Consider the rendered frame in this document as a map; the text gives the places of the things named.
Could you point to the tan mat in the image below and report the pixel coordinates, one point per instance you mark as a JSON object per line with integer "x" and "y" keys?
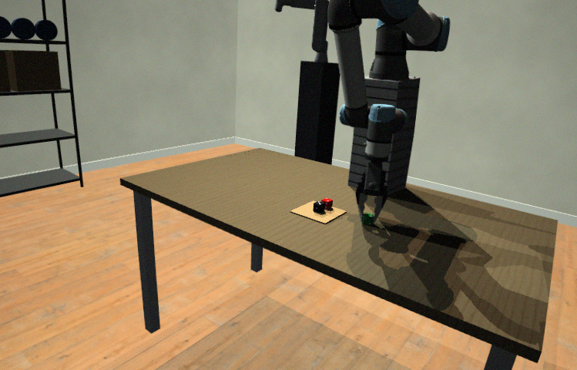
{"x": 325, "y": 217}

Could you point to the red die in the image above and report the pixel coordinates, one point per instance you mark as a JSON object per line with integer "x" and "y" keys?
{"x": 328, "y": 203}

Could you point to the green die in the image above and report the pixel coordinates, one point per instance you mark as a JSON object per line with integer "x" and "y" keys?
{"x": 368, "y": 219}

